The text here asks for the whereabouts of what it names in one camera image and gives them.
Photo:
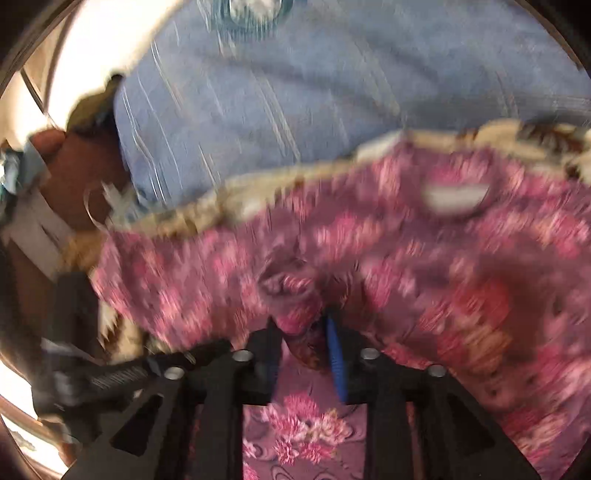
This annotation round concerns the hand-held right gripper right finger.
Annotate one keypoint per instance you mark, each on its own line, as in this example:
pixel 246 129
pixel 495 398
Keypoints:
pixel 335 355

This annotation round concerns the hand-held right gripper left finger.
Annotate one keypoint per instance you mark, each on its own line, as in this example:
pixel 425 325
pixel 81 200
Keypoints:
pixel 261 365

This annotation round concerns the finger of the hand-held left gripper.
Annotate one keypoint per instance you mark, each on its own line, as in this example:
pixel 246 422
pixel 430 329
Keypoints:
pixel 194 353

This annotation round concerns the pink floral garment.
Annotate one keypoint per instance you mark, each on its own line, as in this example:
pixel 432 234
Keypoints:
pixel 415 258

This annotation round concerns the person's left forearm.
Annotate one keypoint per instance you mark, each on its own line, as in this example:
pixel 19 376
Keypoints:
pixel 87 184

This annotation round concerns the blue plaid bed sheet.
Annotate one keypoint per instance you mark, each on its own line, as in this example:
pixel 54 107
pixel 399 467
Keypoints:
pixel 300 92

